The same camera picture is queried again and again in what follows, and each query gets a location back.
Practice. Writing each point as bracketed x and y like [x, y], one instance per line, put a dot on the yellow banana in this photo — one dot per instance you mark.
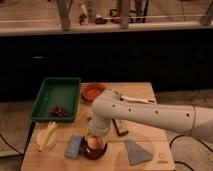
[47, 135]

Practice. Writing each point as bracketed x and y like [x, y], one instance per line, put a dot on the orange apple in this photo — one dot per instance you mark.
[93, 143]

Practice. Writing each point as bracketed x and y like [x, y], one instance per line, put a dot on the green plastic tray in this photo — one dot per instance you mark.
[63, 92]

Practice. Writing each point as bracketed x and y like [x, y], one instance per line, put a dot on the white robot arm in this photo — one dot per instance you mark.
[192, 121]

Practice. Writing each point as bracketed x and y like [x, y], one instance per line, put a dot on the dark purple bowl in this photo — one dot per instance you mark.
[90, 153]

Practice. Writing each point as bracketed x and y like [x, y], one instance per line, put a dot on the red grape bunch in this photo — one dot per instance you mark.
[58, 111]

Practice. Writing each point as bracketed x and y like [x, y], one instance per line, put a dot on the orange bowl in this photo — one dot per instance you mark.
[93, 90]

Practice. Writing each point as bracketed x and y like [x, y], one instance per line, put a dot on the grey folded cloth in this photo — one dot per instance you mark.
[136, 153]

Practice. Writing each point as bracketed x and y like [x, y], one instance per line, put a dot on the small white plate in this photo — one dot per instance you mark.
[51, 143]

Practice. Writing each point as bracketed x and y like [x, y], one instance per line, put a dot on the blue sponge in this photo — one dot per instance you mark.
[73, 147]

